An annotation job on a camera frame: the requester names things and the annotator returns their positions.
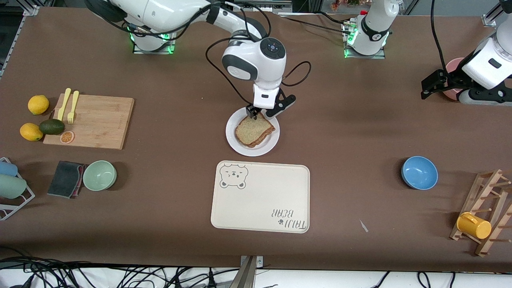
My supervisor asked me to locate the plain bread slice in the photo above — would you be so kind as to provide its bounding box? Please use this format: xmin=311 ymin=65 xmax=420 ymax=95
xmin=235 ymin=113 xmax=276 ymax=147

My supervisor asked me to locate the white round plate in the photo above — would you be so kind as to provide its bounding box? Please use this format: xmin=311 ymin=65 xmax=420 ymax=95
xmin=226 ymin=106 xmax=280 ymax=157

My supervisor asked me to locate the pink bowl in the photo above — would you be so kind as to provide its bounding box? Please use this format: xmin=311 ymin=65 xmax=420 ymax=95
xmin=445 ymin=58 xmax=466 ymax=101

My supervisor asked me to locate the bread slice under egg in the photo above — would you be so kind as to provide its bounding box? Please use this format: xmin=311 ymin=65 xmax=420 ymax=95
xmin=238 ymin=120 xmax=276 ymax=148

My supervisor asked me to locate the cream bear print tray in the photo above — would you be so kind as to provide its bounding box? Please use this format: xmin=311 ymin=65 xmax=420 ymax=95
xmin=210 ymin=160 xmax=311 ymax=234

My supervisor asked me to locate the blue bowl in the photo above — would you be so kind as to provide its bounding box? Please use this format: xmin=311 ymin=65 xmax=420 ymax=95
xmin=401 ymin=156 xmax=438 ymax=190

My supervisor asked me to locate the grey equipment box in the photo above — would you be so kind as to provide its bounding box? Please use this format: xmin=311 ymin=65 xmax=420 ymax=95
xmin=233 ymin=0 xmax=293 ymax=12

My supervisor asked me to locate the wooden mug rack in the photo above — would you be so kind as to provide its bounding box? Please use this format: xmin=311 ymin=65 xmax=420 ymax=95
xmin=450 ymin=169 xmax=512 ymax=257

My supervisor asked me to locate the yellow mug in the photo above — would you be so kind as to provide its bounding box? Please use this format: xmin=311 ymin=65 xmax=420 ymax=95
xmin=456 ymin=212 xmax=492 ymax=240

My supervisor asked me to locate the wooden cutting board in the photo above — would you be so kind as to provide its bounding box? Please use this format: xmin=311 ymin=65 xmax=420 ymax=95
xmin=43 ymin=94 xmax=135 ymax=150

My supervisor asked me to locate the pale green bowl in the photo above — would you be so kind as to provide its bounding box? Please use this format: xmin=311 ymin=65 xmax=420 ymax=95
xmin=83 ymin=160 xmax=117 ymax=191

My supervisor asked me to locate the yellow plastic fork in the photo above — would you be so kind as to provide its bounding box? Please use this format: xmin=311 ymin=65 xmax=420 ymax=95
xmin=67 ymin=91 xmax=80 ymax=124

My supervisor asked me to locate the yellow plastic knife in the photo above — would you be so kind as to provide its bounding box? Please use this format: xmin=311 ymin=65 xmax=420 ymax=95
xmin=57 ymin=88 xmax=72 ymax=122

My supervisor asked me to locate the green avocado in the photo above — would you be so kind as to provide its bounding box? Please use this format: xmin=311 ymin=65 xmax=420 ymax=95
xmin=39 ymin=119 xmax=65 ymax=136

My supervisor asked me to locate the dark grey folded cloth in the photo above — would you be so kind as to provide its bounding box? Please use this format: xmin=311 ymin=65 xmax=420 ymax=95
xmin=47 ymin=161 xmax=88 ymax=199

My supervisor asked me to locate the yellow lemon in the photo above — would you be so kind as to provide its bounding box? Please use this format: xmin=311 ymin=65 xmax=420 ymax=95
xmin=20 ymin=123 xmax=44 ymax=142
xmin=28 ymin=95 xmax=50 ymax=116

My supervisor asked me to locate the pale green cup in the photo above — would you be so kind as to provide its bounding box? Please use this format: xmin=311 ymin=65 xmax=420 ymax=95
xmin=0 ymin=175 xmax=27 ymax=199

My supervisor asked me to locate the aluminium frame profile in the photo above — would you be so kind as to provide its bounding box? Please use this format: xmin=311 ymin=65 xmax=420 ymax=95
xmin=482 ymin=0 xmax=512 ymax=28
xmin=0 ymin=5 xmax=40 ymax=78

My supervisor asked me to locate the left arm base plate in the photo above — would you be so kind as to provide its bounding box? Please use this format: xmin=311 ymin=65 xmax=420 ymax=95
xmin=343 ymin=20 xmax=386 ymax=60

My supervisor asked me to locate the black table cable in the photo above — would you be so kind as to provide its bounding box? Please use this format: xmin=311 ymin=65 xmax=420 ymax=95
xmin=280 ymin=14 xmax=352 ymax=34

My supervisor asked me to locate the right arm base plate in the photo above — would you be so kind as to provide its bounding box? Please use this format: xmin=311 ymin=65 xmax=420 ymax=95
xmin=133 ymin=30 xmax=178 ymax=54

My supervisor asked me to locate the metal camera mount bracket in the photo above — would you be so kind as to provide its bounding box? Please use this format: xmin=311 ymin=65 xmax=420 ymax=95
xmin=230 ymin=255 xmax=264 ymax=288

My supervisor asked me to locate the white wire cup rack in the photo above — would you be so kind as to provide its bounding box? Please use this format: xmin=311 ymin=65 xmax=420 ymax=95
xmin=0 ymin=157 xmax=36 ymax=221

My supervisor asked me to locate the black floor cable bundle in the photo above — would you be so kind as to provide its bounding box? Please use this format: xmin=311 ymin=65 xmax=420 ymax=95
xmin=0 ymin=256 xmax=240 ymax=288

